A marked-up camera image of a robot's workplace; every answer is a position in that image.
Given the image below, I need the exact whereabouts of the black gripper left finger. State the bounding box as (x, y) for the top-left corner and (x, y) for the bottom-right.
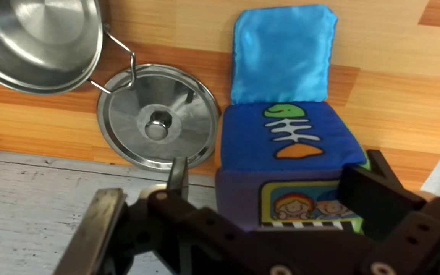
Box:
(51, 186), (129, 275)

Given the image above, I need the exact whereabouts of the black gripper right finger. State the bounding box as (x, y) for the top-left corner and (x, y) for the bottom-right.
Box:
(338, 148), (428, 241)

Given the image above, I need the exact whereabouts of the blue fabric fish box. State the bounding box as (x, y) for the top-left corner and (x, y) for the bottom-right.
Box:
(214, 3), (373, 235)

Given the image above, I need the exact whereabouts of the stainless steel pot lid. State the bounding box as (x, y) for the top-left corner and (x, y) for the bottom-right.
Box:
(95, 62), (224, 171)

